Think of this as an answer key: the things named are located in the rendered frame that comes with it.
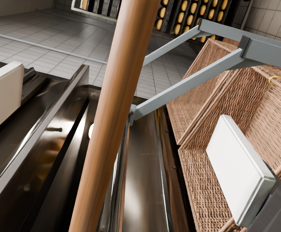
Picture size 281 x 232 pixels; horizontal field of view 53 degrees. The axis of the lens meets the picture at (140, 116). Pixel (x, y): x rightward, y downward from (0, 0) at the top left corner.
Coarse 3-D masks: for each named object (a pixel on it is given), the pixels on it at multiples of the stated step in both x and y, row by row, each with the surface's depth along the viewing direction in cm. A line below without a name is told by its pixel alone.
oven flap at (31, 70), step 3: (30, 69) 168; (33, 69) 172; (24, 72) 161; (27, 72) 163; (30, 72) 168; (33, 72) 171; (24, 75) 159; (27, 75) 162; (30, 75) 167; (24, 78) 158; (27, 78) 162; (24, 81) 158
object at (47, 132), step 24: (72, 96) 130; (48, 120) 97; (72, 120) 137; (48, 144) 98; (24, 168) 76; (48, 168) 101; (0, 192) 62; (24, 192) 78; (0, 216) 63; (24, 216) 80
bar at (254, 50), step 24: (216, 24) 103; (168, 48) 107; (240, 48) 61; (264, 48) 59; (216, 72) 62; (168, 96) 64; (120, 144) 50; (120, 168) 43; (120, 192) 38; (120, 216) 35
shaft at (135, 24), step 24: (144, 0) 21; (120, 24) 22; (144, 24) 22; (120, 48) 23; (144, 48) 23; (120, 72) 23; (120, 96) 24; (96, 120) 26; (120, 120) 25; (96, 144) 26; (96, 168) 27; (96, 192) 28; (72, 216) 31; (96, 216) 30
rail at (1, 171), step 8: (72, 80) 141; (64, 88) 129; (48, 112) 103; (40, 120) 97; (32, 128) 91; (24, 144) 82; (16, 152) 77; (8, 160) 73; (0, 168) 70; (0, 176) 67
